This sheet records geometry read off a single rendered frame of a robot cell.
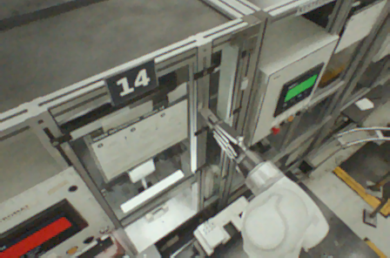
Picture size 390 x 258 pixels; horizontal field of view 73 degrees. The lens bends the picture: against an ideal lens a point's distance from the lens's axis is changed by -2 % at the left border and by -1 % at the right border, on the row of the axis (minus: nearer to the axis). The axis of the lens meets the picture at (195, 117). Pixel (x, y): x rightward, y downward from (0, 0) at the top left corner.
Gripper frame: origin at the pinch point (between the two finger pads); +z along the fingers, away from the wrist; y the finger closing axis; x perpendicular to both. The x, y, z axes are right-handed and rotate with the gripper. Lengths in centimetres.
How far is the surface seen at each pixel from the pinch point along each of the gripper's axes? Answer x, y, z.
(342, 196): 127, 189, -55
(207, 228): -8, 88, -14
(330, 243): 51, 113, -62
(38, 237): -57, 12, 2
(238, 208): 14, 94, -15
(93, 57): -20.3, -18.5, 22.5
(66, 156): -38.1, -6.3, 8.8
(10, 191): -53, -3, 10
